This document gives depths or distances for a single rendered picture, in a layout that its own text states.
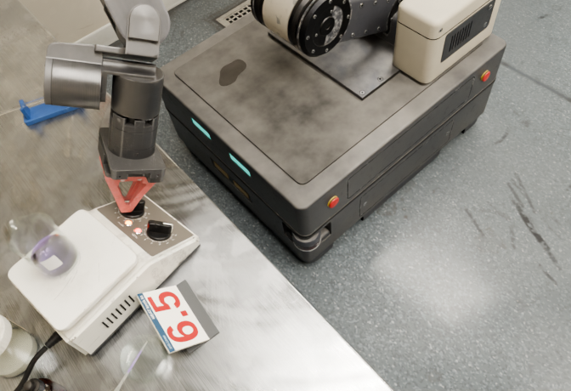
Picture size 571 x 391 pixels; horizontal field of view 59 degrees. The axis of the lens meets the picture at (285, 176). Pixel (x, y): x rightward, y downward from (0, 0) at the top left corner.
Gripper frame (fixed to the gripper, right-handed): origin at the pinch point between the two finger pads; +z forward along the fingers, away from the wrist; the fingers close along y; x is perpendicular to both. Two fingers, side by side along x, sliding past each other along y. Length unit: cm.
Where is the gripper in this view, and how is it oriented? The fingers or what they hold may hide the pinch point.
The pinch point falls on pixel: (126, 204)
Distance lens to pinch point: 71.6
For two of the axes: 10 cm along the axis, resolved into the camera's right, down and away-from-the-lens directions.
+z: -2.4, 8.2, 5.2
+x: 8.8, -0.4, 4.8
